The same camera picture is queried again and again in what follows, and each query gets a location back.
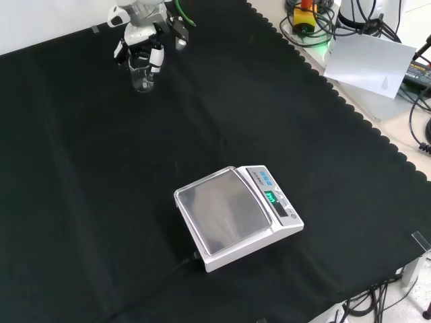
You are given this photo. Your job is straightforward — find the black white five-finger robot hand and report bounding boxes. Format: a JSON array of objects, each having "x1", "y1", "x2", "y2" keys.
[{"x1": 107, "y1": 0, "x2": 189, "y2": 75}]

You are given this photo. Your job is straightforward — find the small clear glass beaker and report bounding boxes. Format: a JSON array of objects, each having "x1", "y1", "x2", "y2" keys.
[{"x1": 129, "y1": 62, "x2": 156, "y2": 94}]

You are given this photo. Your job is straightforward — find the black bench cloth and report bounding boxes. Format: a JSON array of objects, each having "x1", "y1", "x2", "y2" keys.
[{"x1": 0, "y1": 0, "x2": 431, "y2": 323}]

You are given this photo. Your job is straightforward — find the yellow stop button box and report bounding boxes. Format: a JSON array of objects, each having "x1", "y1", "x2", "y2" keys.
[{"x1": 292, "y1": 0, "x2": 319, "y2": 36}]

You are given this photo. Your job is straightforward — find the white electronic balance steel pan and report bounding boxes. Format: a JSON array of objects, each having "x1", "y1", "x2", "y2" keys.
[{"x1": 173, "y1": 164, "x2": 305, "y2": 274}]

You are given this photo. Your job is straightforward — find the black power adapter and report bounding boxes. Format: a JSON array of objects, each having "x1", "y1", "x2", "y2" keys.
[{"x1": 403, "y1": 62, "x2": 431, "y2": 89}]

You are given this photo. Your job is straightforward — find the clear tape piece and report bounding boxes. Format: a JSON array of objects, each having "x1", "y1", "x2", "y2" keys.
[{"x1": 411, "y1": 230, "x2": 431, "y2": 252}]

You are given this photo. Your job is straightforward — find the grey metal base plate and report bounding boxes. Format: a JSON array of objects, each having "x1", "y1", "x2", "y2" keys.
[{"x1": 331, "y1": 79, "x2": 422, "y2": 123}]

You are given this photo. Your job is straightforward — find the black balance power cable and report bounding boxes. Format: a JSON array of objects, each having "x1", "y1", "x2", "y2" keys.
[{"x1": 110, "y1": 251, "x2": 200, "y2": 320}]

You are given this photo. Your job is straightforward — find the black coiled cable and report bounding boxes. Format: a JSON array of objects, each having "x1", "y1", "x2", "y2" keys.
[{"x1": 408, "y1": 87, "x2": 431, "y2": 152}]

